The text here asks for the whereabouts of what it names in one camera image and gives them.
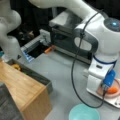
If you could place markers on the yellow toy vegetable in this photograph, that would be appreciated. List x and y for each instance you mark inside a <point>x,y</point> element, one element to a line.
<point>16,67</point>

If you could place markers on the orange toy carrot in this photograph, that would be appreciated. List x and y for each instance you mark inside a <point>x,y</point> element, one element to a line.
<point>112,90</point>

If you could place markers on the teal bowl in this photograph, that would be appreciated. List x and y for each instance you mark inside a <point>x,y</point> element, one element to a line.
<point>83,112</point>

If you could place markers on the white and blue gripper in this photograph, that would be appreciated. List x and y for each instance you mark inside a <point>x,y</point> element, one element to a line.
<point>96,75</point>

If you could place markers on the grey fabric storage box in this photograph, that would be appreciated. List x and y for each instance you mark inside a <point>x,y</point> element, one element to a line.
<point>8,108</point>

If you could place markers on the grey fabric drawer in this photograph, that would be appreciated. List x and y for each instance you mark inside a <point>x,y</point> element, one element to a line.
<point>38,77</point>

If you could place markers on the silver toaster oven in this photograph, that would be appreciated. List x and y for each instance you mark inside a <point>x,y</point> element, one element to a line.
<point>98,39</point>

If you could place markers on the pink frying pan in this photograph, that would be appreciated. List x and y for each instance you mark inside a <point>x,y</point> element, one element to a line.
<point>116,84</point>

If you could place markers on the blue white tool stand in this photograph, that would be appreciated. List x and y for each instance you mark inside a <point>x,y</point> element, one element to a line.
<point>43,38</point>

